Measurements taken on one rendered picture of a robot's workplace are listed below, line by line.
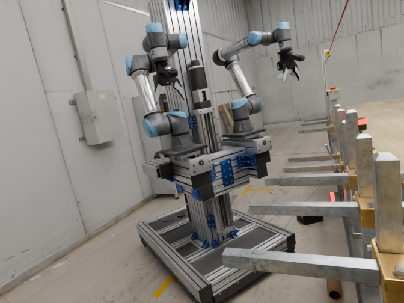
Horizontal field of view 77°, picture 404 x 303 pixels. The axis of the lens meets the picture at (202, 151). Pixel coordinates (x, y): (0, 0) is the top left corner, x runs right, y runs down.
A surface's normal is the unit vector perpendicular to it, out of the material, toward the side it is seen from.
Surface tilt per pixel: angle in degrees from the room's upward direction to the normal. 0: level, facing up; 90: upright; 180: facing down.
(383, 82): 90
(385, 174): 90
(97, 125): 90
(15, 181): 90
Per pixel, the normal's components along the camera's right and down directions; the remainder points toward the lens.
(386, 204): -0.40, 0.24
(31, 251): 0.87, -0.07
